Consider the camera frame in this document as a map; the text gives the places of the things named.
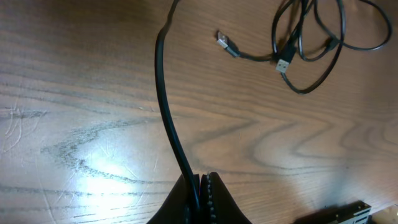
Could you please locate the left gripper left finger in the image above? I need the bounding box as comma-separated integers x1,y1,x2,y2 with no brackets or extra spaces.
147,175,196,224

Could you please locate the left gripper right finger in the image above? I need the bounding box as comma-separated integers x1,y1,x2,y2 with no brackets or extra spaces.
200,172,251,224

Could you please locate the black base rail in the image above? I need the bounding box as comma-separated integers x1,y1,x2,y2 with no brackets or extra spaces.
293,200,371,224

